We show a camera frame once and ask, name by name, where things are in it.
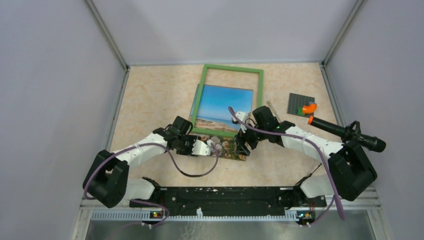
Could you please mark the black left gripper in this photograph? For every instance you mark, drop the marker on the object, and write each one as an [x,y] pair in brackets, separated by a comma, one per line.
[188,152]

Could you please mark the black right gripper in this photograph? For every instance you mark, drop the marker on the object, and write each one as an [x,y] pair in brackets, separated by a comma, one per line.
[240,138]

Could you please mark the beach landscape photo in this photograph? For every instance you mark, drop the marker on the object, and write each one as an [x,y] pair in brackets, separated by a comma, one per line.
[213,114]

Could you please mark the clear handle screwdriver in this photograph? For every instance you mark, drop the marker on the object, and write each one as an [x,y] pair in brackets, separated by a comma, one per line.
[273,110]

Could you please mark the green wooden picture frame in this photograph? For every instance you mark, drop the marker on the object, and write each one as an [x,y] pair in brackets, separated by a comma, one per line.
[257,86]

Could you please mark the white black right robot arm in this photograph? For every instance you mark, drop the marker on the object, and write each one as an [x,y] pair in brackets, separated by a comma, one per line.
[348,170]

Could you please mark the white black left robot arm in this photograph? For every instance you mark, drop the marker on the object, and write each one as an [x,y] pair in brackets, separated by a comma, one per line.
[108,175]

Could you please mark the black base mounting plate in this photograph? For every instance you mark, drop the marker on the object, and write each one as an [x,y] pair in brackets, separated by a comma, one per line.
[256,201]

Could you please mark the green building brick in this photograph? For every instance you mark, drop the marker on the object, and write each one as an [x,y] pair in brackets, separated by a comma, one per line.
[300,112]

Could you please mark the grey building brick plate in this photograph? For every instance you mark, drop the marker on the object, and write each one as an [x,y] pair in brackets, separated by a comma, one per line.
[296,101]

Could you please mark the orange plastic piece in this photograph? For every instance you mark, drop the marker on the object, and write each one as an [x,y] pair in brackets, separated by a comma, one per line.
[309,109]

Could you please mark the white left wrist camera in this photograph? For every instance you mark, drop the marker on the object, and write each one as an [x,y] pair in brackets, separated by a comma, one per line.
[202,148]

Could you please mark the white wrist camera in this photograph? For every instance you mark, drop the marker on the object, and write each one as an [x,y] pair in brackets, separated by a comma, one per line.
[240,117]
[202,148]

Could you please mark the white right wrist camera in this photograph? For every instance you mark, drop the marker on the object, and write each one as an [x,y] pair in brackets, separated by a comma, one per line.
[240,117]

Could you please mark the black camera on tripod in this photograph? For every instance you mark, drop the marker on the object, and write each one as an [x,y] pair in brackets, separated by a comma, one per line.
[352,132]

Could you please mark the aluminium front rail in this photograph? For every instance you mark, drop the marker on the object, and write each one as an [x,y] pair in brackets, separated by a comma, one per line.
[131,208]

